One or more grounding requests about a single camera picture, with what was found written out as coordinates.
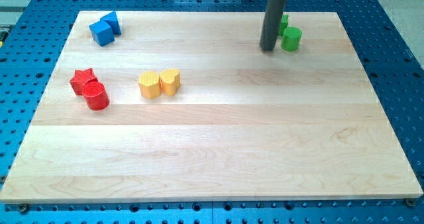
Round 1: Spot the wooden board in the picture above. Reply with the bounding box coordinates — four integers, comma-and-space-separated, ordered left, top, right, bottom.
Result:
1, 11, 423, 203

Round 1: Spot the yellow heart block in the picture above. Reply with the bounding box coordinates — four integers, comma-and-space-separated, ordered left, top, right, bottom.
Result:
160, 68, 181, 96

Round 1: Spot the yellow hexagon block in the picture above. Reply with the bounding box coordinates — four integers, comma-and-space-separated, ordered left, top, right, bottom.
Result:
138, 71, 162, 99

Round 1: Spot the green cylinder block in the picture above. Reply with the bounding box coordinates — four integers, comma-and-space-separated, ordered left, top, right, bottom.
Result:
281, 27, 302, 52

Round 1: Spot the green block behind rod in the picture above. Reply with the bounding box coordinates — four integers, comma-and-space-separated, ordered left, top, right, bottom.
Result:
278, 14, 289, 36

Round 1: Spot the red cylinder block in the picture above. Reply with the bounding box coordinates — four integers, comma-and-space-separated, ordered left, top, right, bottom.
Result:
81, 82, 109, 111

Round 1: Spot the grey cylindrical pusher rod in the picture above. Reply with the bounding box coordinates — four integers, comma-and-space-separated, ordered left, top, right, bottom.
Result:
259, 0, 287, 51

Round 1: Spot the blue cube block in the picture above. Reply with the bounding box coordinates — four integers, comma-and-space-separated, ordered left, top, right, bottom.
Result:
89, 21, 115, 46

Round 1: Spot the blue triangular block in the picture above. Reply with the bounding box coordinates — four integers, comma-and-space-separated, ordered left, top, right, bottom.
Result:
100, 11, 121, 35

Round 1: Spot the red star block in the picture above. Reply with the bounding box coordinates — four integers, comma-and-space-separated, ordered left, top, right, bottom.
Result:
70, 68, 98, 96

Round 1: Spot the blue perforated table plate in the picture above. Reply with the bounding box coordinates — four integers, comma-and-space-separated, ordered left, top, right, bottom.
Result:
1, 0, 423, 223

